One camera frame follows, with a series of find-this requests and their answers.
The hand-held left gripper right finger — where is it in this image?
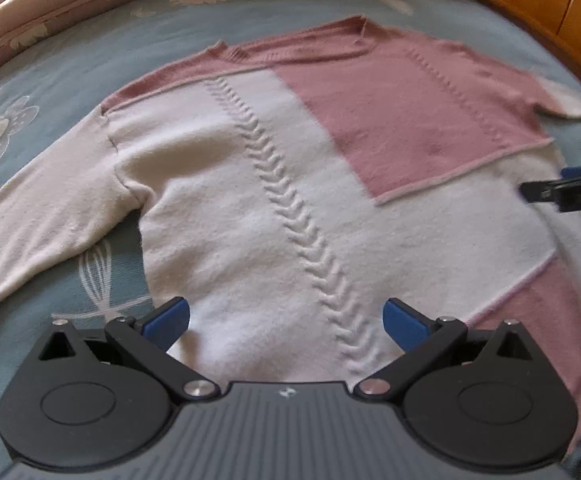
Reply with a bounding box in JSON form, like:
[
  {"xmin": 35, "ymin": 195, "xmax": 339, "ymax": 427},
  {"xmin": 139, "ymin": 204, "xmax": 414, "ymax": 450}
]
[{"xmin": 354, "ymin": 297, "xmax": 541, "ymax": 401}]

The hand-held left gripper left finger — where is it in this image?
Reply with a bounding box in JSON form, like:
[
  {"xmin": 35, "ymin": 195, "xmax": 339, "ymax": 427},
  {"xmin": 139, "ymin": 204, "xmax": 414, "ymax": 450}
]
[{"xmin": 35, "ymin": 296, "xmax": 220, "ymax": 401}]

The pink and white knit sweater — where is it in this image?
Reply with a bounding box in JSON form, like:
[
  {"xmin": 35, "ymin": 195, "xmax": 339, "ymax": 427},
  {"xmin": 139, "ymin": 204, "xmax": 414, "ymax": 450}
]
[{"xmin": 0, "ymin": 16, "xmax": 581, "ymax": 456}]

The wooden headboard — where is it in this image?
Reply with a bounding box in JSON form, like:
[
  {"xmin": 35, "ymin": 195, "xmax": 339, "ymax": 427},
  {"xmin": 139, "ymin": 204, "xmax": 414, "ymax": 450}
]
[{"xmin": 447, "ymin": 0, "xmax": 581, "ymax": 126}]

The bed with blue floral sheet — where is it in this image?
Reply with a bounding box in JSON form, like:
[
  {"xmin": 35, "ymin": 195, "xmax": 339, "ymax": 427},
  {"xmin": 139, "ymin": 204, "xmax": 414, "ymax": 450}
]
[{"xmin": 0, "ymin": 0, "xmax": 581, "ymax": 480}]

